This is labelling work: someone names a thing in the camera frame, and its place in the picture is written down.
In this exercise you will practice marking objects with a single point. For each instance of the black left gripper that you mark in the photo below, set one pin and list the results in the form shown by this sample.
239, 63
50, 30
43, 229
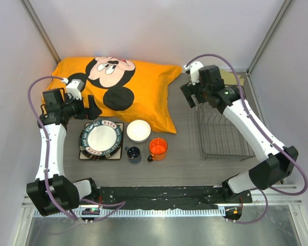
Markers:
91, 113

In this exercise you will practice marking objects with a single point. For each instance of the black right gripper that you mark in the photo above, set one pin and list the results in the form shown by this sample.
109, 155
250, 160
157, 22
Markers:
189, 90

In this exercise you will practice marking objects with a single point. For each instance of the black striped-rim round plate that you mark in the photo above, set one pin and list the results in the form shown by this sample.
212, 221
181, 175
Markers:
100, 155

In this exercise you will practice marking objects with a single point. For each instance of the white ribbed bowl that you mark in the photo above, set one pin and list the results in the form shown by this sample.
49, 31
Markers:
138, 131

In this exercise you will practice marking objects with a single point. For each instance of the square floral ceramic plate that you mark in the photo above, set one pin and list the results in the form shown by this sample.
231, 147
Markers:
84, 155

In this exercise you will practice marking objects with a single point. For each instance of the blue mug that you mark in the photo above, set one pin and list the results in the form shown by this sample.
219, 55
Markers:
133, 154

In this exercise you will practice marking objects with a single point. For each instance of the orange mug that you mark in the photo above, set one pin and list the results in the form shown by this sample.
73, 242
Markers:
158, 149

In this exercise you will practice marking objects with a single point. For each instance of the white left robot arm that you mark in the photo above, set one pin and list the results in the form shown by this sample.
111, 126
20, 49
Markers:
52, 192

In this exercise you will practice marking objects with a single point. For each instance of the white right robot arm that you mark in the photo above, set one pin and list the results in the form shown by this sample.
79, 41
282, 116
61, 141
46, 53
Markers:
273, 156

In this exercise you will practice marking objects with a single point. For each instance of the orange Mickey Mouse pillow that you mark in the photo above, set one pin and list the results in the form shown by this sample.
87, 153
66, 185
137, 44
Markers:
126, 89

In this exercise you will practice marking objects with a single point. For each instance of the olive green folded cloth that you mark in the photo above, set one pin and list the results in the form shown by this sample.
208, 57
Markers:
228, 77

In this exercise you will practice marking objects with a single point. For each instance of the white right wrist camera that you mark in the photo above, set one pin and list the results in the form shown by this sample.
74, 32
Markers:
193, 71

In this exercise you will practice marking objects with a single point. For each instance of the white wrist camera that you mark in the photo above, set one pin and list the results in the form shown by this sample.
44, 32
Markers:
74, 88
193, 71

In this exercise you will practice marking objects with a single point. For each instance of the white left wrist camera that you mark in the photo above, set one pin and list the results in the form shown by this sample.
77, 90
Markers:
74, 88

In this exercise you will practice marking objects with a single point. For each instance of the grey wire dish rack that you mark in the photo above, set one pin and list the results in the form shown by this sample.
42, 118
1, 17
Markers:
218, 138

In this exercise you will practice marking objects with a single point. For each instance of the white slotted cable duct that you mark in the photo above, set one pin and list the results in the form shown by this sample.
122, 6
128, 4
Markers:
90, 212

